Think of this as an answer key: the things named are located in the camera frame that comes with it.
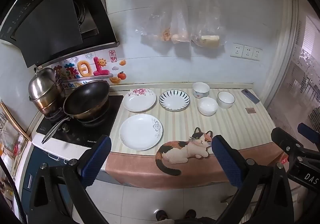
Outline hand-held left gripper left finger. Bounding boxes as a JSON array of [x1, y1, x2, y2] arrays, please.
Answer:
[[28, 135, 112, 224]]

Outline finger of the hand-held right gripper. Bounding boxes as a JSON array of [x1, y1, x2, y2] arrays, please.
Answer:
[[297, 123, 320, 151], [271, 127, 305, 162]]

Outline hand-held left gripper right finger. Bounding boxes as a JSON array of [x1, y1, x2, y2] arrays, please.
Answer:
[[211, 135, 294, 224]]

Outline grey flower white plate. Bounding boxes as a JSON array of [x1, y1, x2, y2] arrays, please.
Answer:
[[119, 114, 164, 151]]

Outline plain white bowl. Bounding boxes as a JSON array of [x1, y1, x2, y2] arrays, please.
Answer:
[[198, 97, 219, 117]]

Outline pink floral white plate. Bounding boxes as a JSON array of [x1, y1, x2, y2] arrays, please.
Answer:
[[122, 88, 157, 112]]

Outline patterned white bowl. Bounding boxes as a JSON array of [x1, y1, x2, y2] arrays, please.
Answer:
[[192, 82, 210, 100]]

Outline blue leaf striped plate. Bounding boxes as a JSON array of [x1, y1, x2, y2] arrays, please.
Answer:
[[159, 90, 191, 112]]

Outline striped cat print table cloth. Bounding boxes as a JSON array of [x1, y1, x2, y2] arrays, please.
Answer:
[[105, 84, 288, 191]]

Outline black glass cooktop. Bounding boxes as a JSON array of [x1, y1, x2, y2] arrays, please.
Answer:
[[36, 94, 124, 146]]

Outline frosted glass sliding door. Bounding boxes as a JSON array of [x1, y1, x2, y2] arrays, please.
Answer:
[[269, 9, 320, 139]]

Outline blue smartphone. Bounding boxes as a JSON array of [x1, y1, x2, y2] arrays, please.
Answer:
[[241, 89, 261, 105]]

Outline blue kitchen cabinet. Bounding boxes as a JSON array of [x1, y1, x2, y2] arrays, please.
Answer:
[[21, 143, 84, 216]]

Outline black wok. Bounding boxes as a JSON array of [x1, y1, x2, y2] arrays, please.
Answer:
[[41, 80, 111, 145]]

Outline stainless steel steamer pot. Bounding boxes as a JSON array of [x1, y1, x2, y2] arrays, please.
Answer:
[[28, 67, 66, 115]]

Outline plastic bag with pale block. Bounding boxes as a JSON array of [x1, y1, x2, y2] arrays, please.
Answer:
[[191, 0, 226, 47]]

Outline plastic bag with round buns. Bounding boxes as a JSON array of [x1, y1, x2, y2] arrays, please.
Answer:
[[170, 0, 192, 44]]

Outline black range hood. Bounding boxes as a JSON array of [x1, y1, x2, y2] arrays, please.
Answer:
[[0, 0, 121, 68]]

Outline plastic bag with orange contents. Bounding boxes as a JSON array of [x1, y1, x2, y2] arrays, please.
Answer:
[[136, 0, 176, 42]]

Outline wooden frame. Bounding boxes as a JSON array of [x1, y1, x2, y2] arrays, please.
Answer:
[[0, 100, 32, 172]]

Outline white door frame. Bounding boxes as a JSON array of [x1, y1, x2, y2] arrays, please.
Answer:
[[262, 0, 300, 110]]

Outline white wall socket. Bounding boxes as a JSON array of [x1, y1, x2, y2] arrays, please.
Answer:
[[230, 43, 244, 58], [252, 48, 263, 62], [241, 45, 254, 60]]

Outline black cable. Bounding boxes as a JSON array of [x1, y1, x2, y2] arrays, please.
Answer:
[[0, 158, 24, 224]]

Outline colourful wall stickers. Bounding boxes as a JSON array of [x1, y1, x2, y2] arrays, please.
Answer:
[[51, 50, 127, 89]]

